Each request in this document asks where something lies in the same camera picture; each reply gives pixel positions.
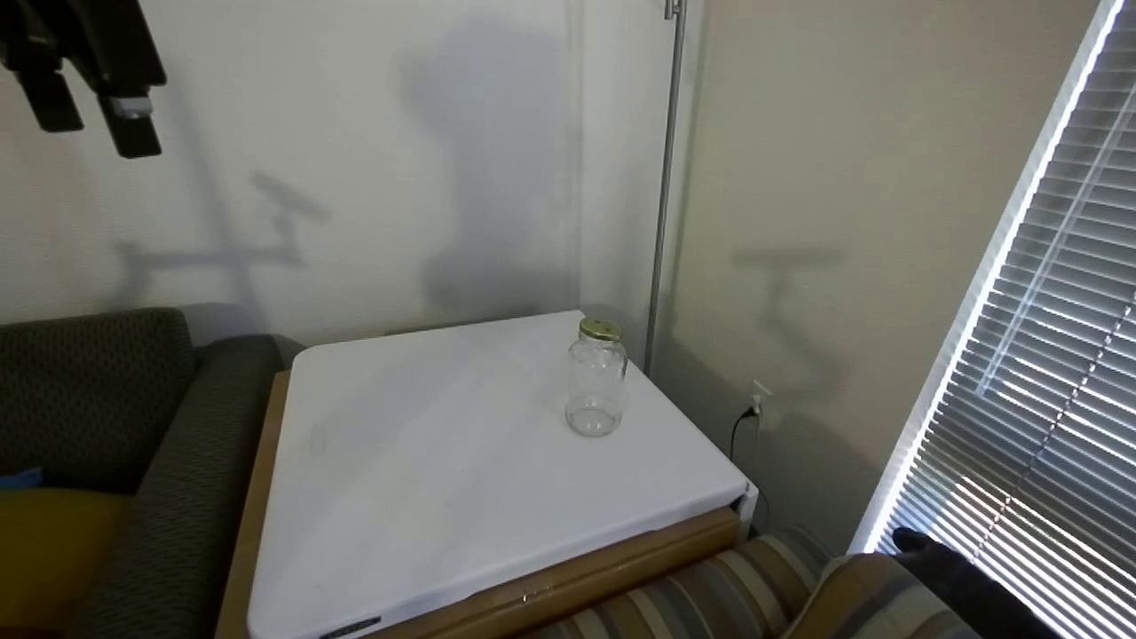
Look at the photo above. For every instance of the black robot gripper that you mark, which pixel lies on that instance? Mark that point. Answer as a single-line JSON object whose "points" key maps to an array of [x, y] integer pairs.
{"points": [[92, 36]]}

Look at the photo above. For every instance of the clear glass jar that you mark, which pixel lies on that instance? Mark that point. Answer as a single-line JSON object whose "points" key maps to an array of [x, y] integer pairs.
{"points": [[593, 393]]}

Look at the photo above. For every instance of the striped sofa cushion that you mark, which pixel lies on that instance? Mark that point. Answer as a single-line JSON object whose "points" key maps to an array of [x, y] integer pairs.
{"points": [[870, 604]]}

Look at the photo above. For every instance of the white wall outlet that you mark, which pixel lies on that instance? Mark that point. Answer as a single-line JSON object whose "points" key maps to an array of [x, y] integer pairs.
{"points": [[756, 397]]}

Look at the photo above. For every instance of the thin metal wall pole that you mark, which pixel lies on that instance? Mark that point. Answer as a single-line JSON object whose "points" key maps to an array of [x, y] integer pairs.
{"points": [[665, 180]]}

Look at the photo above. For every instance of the dark grey sofa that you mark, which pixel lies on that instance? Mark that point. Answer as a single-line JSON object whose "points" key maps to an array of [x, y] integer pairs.
{"points": [[177, 472]]}

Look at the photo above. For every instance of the white window blinds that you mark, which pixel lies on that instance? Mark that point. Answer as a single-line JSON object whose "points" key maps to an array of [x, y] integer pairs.
{"points": [[1051, 357]]}

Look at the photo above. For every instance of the blue item on sofa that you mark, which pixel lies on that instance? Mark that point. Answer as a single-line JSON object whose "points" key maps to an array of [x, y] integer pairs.
{"points": [[20, 476]]}

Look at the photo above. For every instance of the striped sofa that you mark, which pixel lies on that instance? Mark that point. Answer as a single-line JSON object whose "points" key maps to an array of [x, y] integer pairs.
{"points": [[696, 597]]}

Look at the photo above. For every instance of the yellow cushion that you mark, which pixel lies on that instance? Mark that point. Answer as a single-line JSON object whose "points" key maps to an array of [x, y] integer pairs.
{"points": [[53, 555]]}

